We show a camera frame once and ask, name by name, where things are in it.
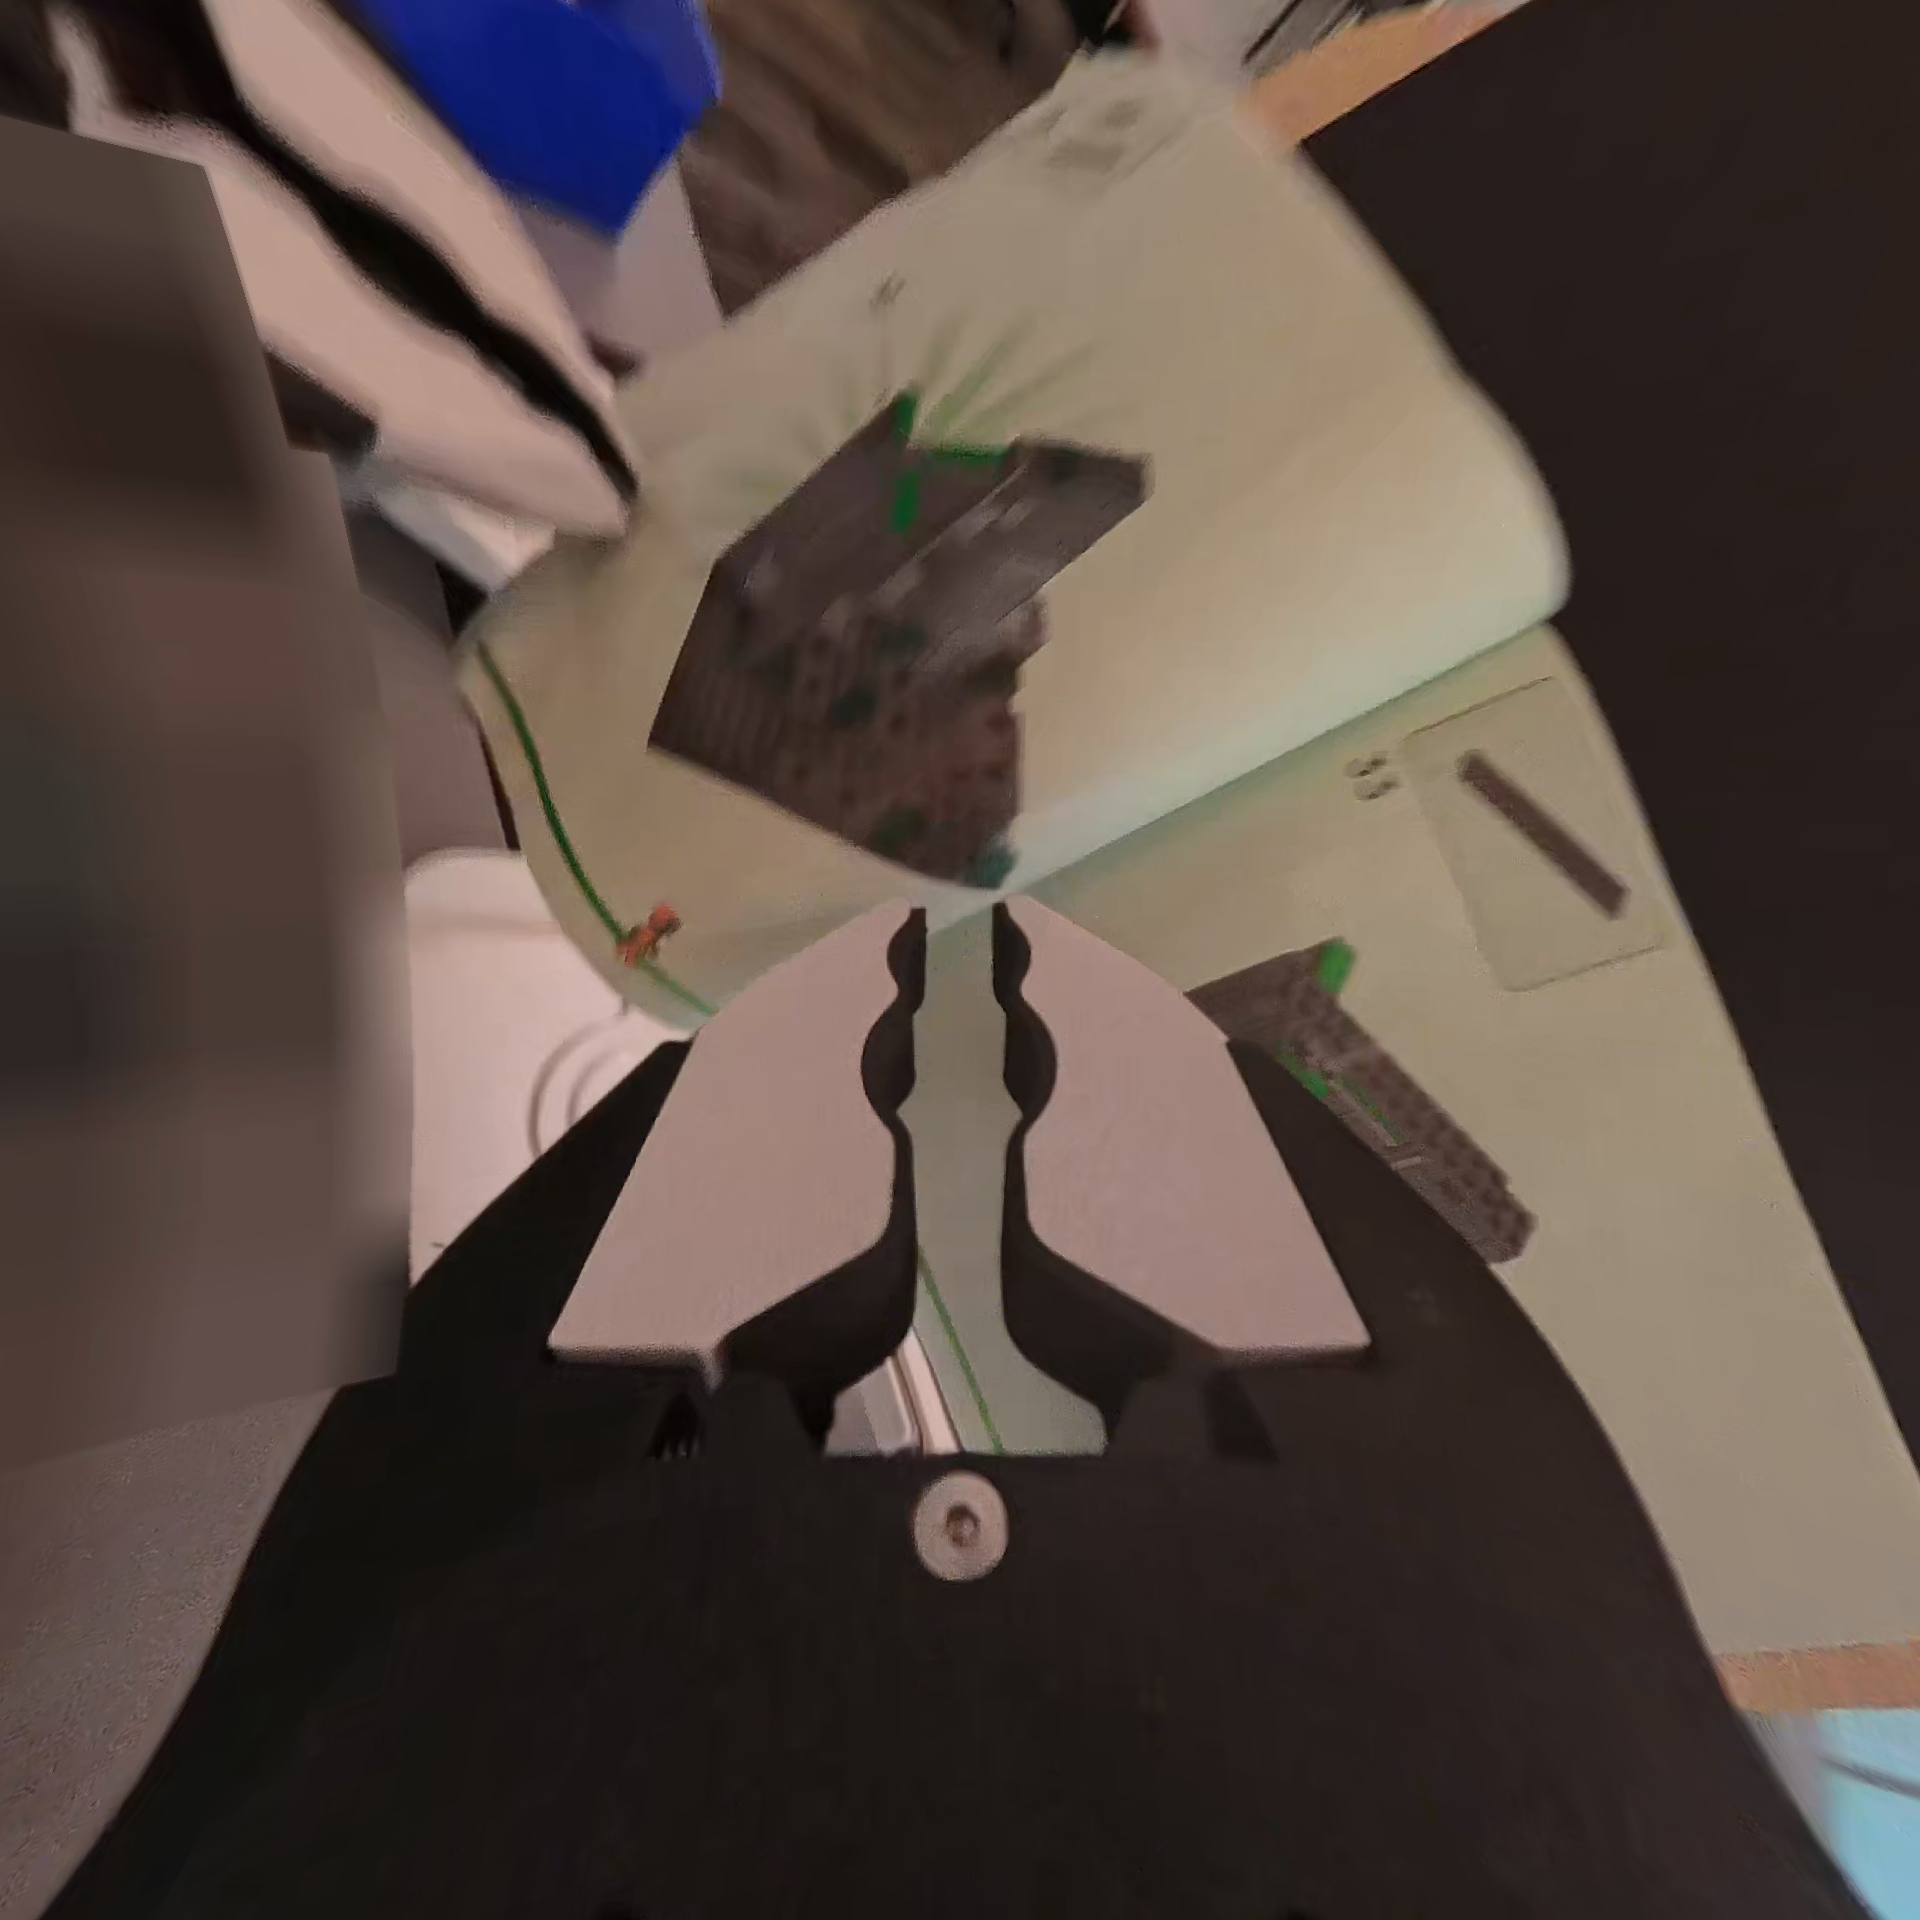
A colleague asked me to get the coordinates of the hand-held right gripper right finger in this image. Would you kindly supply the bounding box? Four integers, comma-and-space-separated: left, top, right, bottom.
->
990, 902, 1374, 1412

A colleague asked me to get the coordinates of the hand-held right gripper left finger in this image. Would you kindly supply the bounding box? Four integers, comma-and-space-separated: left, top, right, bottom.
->
544, 904, 928, 1384

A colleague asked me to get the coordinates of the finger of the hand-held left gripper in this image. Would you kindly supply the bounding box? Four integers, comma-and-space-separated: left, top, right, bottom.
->
210, 132, 635, 543
202, 0, 643, 486

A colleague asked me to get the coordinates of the pale green instruction booklet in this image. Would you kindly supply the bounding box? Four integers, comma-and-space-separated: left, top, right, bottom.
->
458, 54, 1824, 1666

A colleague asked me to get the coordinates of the blue plastic bin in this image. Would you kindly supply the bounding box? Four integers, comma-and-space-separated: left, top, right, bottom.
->
336, 0, 722, 234

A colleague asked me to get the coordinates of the white book stand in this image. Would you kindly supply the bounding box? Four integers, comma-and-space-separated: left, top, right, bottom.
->
404, 0, 1920, 1712

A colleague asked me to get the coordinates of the black panel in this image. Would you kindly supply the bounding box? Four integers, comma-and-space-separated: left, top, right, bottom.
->
1297, 0, 1920, 1502

